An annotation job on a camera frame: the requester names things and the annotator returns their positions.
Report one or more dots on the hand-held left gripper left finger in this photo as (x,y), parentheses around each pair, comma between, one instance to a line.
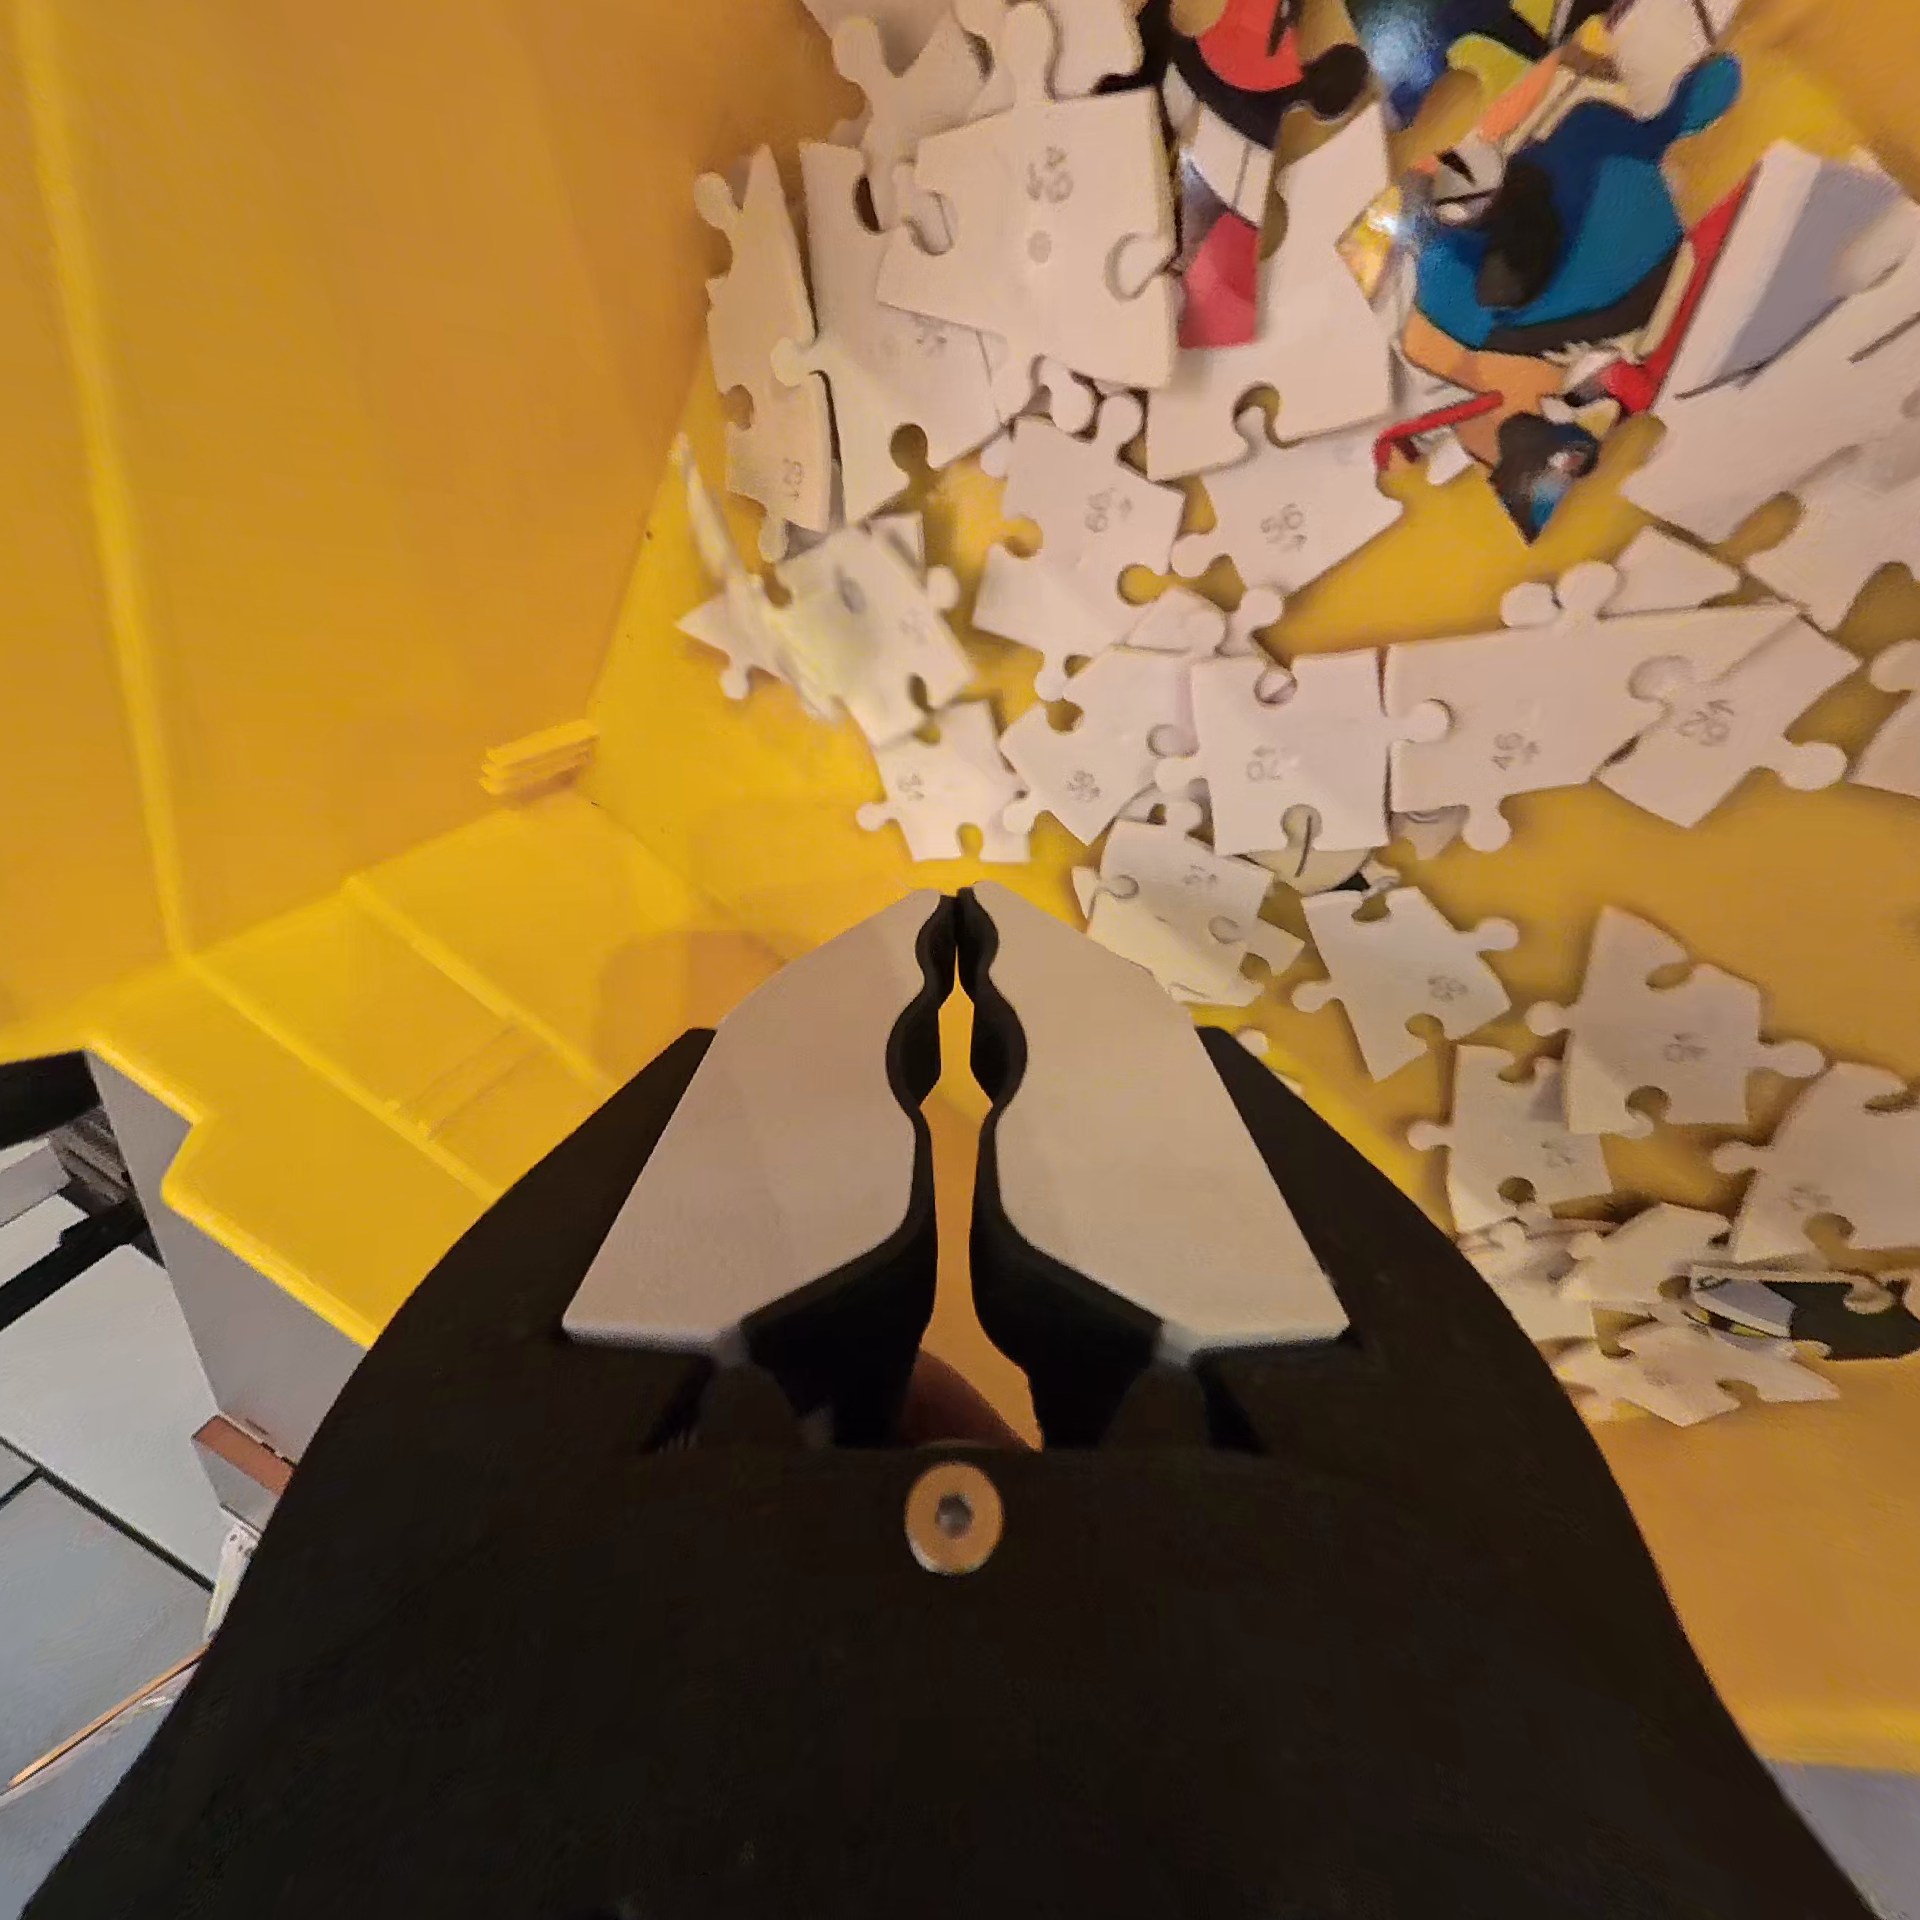
(733,1202)

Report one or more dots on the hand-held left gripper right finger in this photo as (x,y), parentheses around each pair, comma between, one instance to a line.
(1171,1185)

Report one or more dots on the pile of puzzle pieces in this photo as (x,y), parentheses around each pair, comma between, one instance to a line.
(1305,751)

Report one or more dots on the yellow plastic bin holding pieces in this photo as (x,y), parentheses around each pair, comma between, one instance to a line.
(376,451)

